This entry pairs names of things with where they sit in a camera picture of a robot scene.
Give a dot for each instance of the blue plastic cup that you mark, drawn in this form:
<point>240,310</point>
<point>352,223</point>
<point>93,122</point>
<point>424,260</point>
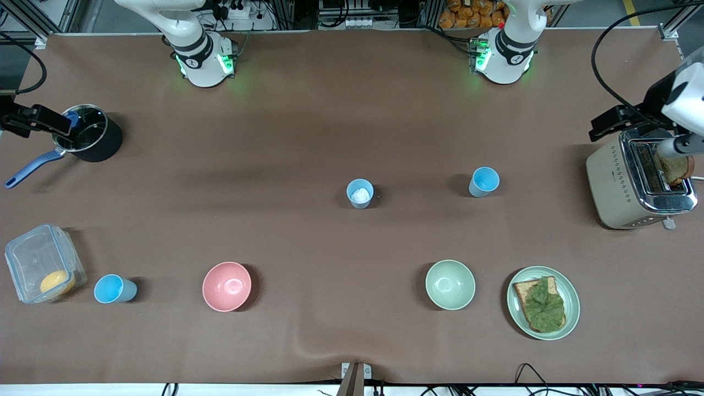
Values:
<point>484,180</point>
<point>110,289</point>

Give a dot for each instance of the aluminium frame rail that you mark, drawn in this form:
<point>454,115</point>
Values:
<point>33,14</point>
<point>682,16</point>

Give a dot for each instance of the glass lid blue knob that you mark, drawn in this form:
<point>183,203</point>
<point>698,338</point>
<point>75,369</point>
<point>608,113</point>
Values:
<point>85,137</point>

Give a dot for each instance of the clear plastic food container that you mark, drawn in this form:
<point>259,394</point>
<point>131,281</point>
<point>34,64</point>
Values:
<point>33,258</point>

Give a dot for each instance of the pale green bowl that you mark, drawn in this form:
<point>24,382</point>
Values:
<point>450,285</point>

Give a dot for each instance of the white paper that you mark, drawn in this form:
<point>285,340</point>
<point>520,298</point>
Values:
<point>361,194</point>

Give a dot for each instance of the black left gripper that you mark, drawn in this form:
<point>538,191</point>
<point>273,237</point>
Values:
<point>653,99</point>

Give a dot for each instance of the blue cup holding paper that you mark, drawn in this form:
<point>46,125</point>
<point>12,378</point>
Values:
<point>360,204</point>

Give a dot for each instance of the grey metal table clamp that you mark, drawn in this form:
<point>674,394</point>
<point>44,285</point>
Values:
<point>352,382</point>

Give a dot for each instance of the brown bread slice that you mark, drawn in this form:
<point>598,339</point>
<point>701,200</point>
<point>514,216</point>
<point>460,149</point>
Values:
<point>520,289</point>

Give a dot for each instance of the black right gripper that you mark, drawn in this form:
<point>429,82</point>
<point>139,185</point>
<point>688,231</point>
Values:
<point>11,122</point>

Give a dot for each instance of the green lettuce leaf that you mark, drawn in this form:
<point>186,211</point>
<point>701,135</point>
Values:
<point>544,308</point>

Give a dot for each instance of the beige chrome toaster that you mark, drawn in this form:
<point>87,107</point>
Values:
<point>610,187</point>

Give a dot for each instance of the bag of orange buns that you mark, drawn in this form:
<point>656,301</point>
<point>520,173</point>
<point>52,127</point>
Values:
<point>467,16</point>

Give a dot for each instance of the small white power strip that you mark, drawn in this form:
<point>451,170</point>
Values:
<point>360,23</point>

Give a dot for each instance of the yellow round food piece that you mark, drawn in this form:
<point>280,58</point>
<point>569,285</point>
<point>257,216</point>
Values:
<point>56,282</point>

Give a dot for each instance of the pale green plate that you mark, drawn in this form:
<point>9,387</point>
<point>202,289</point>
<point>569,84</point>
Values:
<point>572,300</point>

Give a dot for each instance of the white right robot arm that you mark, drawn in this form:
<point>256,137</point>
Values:
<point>201,60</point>

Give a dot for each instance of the white power strip black plugs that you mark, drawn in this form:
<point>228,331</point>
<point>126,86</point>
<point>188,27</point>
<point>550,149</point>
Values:
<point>239,11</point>

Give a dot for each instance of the pink bowl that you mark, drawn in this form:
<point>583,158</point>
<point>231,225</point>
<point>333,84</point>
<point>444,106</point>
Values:
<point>226,287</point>

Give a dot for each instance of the brown table cover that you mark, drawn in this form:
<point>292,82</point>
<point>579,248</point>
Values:
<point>352,121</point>

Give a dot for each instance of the brown toast slice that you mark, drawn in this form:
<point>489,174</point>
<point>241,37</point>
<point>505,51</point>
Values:
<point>675,171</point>

